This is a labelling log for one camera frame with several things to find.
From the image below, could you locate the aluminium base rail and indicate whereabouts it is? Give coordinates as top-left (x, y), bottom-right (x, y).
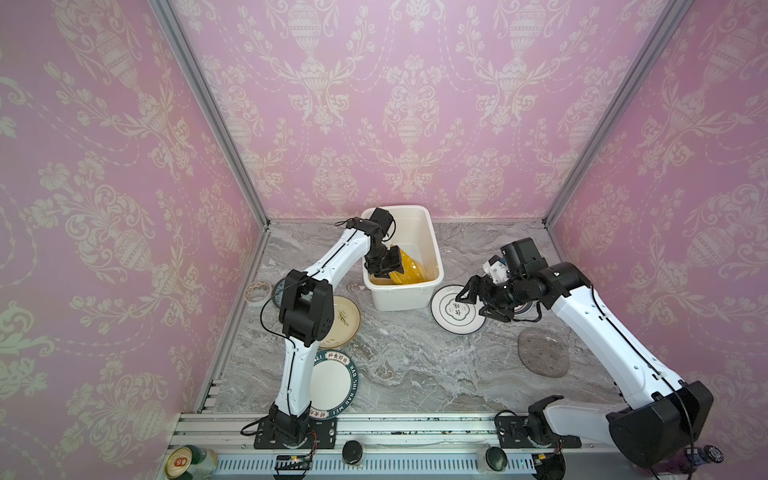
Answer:
top-left (168, 413), bottom-right (641, 479)

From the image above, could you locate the purple water bottle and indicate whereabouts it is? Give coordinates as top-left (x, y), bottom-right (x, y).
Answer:
top-left (650, 445), bottom-right (725, 475)

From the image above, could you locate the teal patterned small plate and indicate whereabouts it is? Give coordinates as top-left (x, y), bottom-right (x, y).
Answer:
top-left (272, 278), bottom-right (286, 308)

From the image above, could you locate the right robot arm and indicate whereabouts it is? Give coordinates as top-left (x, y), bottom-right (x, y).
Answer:
top-left (453, 238), bottom-right (714, 468)

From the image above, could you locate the white plate black pattern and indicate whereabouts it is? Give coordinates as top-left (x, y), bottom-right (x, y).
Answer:
top-left (430, 285), bottom-right (486, 335)

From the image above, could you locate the right black knob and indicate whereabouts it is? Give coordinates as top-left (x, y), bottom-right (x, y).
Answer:
top-left (478, 446), bottom-right (508, 472)

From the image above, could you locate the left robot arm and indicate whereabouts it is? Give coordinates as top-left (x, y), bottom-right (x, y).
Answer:
top-left (241, 207), bottom-right (404, 450)

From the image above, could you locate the clear glass plate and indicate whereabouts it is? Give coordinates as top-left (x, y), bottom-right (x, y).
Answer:
top-left (517, 327), bottom-right (570, 378)

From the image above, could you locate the cream plate bamboo pattern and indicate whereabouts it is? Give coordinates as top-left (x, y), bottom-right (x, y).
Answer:
top-left (320, 296), bottom-right (362, 350)

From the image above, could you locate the small green rim plate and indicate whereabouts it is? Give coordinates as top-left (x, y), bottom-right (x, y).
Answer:
top-left (514, 301), bottom-right (535, 317)

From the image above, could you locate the black knob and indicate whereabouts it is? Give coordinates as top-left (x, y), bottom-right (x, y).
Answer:
top-left (342, 440), bottom-right (365, 467)
top-left (478, 446), bottom-right (508, 472)

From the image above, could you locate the left black knob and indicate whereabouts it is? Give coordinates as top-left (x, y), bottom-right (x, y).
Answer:
top-left (342, 440), bottom-right (365, 467)

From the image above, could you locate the green rim white plate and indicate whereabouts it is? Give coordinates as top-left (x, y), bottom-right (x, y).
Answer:
top-left (310, 350), bottom-right (359, 420)

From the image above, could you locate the green can bottle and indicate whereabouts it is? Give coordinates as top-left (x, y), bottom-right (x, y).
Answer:
top-left (164, 445), bottom-right (219, 480)

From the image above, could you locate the white plastic bin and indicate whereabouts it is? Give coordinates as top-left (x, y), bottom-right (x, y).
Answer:
top-left (363, 205), bottom-right (445, 312)

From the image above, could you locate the yellow polka dot plate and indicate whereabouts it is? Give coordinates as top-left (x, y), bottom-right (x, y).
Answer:
top-left (389, 249), bottom-right (428, 285)

